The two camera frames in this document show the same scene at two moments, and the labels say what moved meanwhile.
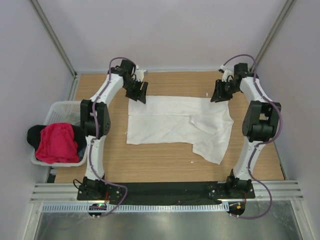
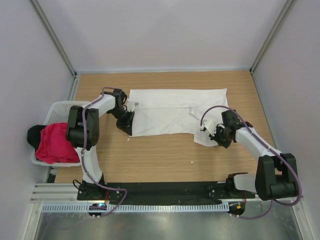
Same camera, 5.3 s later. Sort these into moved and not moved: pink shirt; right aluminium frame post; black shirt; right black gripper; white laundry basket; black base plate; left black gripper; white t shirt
Moved: left black gripper; right black gripper; white t shirt
Not moved: black base plate; black shirt; pink shirt; white laundry basket; right aluminium frame post
